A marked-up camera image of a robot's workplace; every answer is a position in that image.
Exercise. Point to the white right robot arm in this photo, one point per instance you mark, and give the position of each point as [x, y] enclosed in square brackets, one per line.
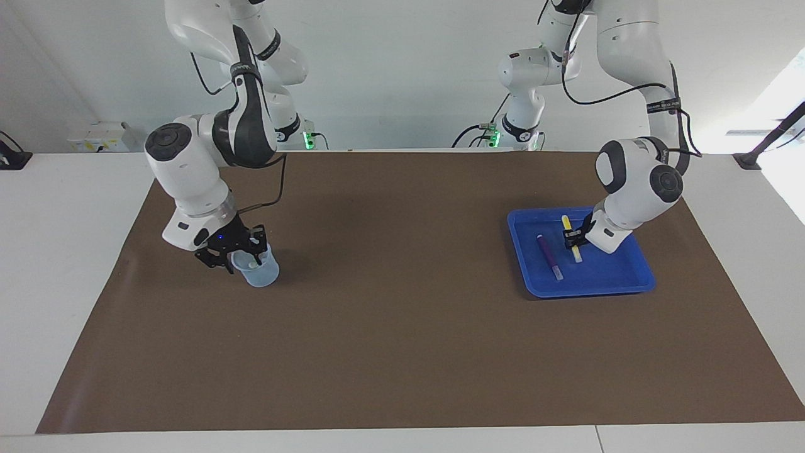
[188, 170]

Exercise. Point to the purple marker pen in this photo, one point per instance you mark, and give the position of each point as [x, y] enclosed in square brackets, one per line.
[548, 255]

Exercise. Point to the black camera stand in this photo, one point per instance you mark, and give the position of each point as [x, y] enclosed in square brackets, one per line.
[761, 148]

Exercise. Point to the black table clamp mount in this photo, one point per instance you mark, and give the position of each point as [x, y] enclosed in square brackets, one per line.
[12, 158]

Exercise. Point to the white power strip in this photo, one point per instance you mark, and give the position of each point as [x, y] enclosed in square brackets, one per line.
[100, 138]

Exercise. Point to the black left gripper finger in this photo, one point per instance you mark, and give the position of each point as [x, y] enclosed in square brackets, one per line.
[568, 239]
[582, 237]

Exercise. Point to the clear plastic cup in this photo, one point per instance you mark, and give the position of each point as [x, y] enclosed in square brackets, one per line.
[261, 277]

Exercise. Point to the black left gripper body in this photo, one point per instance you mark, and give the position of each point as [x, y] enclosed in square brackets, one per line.
[590, 228]

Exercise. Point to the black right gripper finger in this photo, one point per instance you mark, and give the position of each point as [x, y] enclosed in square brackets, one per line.
[259, 242]
[214, 257]

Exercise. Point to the brown table mat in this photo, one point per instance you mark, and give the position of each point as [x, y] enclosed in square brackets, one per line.
[402, 352]

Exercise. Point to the yellow marker pen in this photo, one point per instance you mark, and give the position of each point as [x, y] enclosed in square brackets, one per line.
[566, 222]

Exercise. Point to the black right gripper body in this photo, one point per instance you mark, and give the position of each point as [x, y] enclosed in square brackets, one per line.
[226, 236]

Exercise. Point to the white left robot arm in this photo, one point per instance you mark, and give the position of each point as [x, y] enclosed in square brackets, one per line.
[635, 176]

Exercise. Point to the blue plastic tray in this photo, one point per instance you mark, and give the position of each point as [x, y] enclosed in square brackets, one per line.
[616, 270]

